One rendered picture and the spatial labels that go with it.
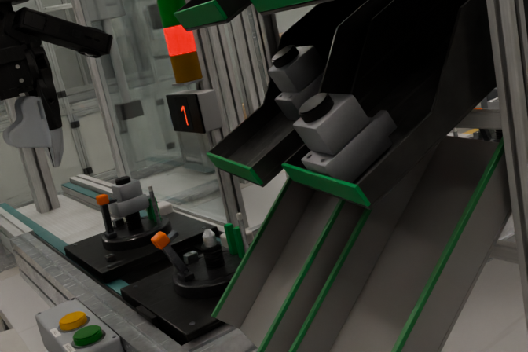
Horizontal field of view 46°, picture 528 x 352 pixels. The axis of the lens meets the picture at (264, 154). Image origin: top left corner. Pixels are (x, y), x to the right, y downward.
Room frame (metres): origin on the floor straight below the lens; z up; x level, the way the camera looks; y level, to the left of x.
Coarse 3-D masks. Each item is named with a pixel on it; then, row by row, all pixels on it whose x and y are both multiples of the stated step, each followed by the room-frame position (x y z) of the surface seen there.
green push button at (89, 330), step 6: (78, 330) 0.82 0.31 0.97; (84, 330) 0.81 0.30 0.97; (90, 330) 0.81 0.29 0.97; (96, 330) 0.80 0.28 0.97; (78, 336) 0.80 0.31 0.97; (84, 336) 0.79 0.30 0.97; (90, 336) 0.79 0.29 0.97; (96, 336) 0.79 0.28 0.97; (78, 342) 0.79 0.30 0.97; (84, 342) 0.79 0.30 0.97; (90, 342) 0.79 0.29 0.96
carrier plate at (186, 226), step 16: (176, 224) 1.22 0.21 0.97; (192, 224) 1.20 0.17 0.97; (208, 224) 1.18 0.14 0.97; (80, 240) 1.25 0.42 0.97; (96, 240) 1.23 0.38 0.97; (176, 240) 1.12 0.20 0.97; (192, 240) 1.13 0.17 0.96; (80, 256) 1.15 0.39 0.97; (96, 256) 1.13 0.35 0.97; (128, 256) 1.09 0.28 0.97; (144, 256) 1.07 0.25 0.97; (160, 256) 1.09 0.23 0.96; (96, 272) 1.06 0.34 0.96; (112, 272) 1.04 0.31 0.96; (128, 272) 1.05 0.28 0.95
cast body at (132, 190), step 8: (128, 176) 1.20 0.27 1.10; (120, 184) 1.18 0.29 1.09; (128, 184) 1.18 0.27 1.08; (136, 184) 1.19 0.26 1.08; (120, 192) 1.17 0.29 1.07; (128, 192) 1.17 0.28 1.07; (136, 192) 1.18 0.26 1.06; (120, 200) 1.18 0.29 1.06; (128, 200) 1.17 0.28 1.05; (136, 200) 1.18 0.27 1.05; (144, 200) 1.19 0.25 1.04; (112, 208) 1.18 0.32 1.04; (120, 208) 1.16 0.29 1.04; (128, 208) 1.17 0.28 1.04; (136, 208) 1.18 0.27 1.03; (144, 208) 1.19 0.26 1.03; (120, 216) 1.16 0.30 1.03
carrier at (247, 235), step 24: (240, 216) 0.87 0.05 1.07; (216, 240) 0.90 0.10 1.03; (240, 240) 0.91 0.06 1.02; (192, 264) 0.93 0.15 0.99; (216, 264) 0.89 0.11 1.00; (144, 288) 0.92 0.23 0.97; (168, 288) 0.90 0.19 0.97; (192, 288) 0.84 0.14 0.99; (216, 288) 0.83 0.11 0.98; (168, 312) 0.82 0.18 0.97; (192, 312) 0.80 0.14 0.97; (192, 336) 0.74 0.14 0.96
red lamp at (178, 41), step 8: (168, 32) 1.11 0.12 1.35; (176, 32) 1.11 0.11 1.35; (184, 32) 1.11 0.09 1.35; (168, 40) 1.11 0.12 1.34; (176, 40) 1.11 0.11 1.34; (184, 40) 1.11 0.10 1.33; (192, 40) 1.12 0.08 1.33; (168, 48) 1.12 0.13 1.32; (176, 48) 1.11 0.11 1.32; (184, 48) 1.11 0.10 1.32; (192, 48) 1.12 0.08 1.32
